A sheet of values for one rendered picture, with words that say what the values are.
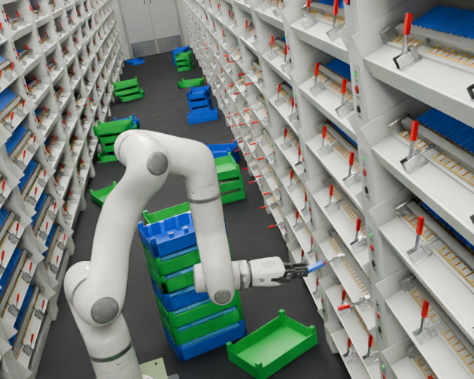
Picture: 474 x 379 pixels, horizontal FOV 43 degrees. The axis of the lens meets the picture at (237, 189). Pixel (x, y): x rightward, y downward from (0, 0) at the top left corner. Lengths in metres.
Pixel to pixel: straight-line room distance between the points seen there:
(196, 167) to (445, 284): 0.73
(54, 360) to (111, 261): 1.30
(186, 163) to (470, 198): 0.81
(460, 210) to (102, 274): 0.90
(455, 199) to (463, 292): 0.19
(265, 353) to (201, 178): 1.07
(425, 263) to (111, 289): 0.76
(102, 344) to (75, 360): 1.09
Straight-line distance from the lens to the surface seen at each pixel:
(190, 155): 1.59
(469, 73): 0.97
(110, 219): 1.55
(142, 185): 1.49
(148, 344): 2.70
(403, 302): 1.46
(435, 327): 1.36
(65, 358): 2.80
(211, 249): 1.66
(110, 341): 1.67
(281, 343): 2.52
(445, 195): 1.05
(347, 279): 1.94
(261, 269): 1.77
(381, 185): 1.37
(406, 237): 1.33
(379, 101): 1.31
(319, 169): 2.08
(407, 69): 1.10
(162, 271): 2.33
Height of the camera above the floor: 1.50
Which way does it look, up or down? 21 degrees down
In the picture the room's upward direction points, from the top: 10 degrees counter-clockwise
